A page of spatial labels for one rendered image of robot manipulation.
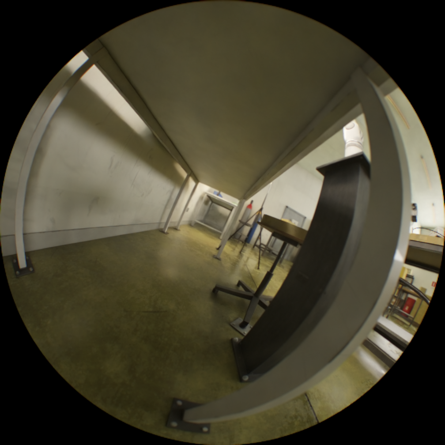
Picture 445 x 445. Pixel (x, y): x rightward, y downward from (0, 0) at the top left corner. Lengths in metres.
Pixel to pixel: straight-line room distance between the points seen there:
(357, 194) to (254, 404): 0.49
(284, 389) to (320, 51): 0.51
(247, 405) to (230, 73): 0.66
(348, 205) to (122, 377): 0.80
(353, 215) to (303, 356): 0.37
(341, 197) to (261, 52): 0.46
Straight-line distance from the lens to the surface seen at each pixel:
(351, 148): 0.69
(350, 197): 0.47
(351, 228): 0.43
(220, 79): 0.51
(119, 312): 0.63
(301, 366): 0.15
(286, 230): 0.78
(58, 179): 0.82
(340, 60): 0.40
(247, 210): 5.34
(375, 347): 1.33
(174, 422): 0.49
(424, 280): 9.00
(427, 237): 1.36
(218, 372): 0.59
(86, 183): 0.89
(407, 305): 8.28
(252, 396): 0.21
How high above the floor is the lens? 0.49
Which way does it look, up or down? 2 degrees down
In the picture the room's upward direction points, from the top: 25 degrees clockwise
